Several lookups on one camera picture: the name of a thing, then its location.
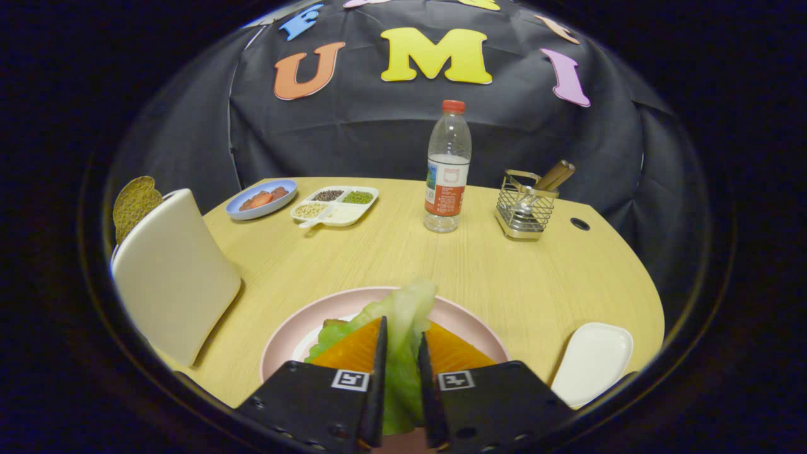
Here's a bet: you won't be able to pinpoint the white toaster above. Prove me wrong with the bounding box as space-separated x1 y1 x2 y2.
110 188 242 368

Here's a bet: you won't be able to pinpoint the white divided tray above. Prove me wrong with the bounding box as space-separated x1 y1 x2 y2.
290 185 380 229

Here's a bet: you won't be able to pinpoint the black backdrop cloth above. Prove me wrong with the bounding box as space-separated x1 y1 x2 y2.
104 0 710 316

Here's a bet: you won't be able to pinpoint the metal wire utensil holder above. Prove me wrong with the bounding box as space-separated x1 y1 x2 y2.
495 169 560 242

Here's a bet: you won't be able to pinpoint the wooden-handled utensil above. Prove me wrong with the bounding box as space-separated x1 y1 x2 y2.
535 160 570 190
542 163 576 191

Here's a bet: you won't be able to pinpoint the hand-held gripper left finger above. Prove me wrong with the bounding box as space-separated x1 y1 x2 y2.
235 316 388 451

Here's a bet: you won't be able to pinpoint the blue plate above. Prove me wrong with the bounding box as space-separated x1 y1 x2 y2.
226 180 298 221

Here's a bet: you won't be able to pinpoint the clear water bottle red cap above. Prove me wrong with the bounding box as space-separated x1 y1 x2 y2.
424 100 472 233

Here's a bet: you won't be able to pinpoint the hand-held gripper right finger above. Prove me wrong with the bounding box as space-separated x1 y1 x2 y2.
417 322 576 451

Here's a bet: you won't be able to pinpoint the brown toast slice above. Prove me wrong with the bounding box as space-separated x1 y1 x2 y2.
113 176 163 245

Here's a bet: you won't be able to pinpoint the green lettuce leaf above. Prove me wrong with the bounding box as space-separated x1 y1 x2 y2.
305 279 438 436

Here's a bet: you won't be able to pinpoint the pink plate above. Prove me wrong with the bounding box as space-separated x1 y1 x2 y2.
260 286 510 385

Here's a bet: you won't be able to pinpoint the red food slices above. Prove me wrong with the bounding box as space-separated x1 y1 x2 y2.
238 187 289 211

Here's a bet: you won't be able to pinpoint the white square plate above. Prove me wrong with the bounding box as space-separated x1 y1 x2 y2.
550 322 634 408

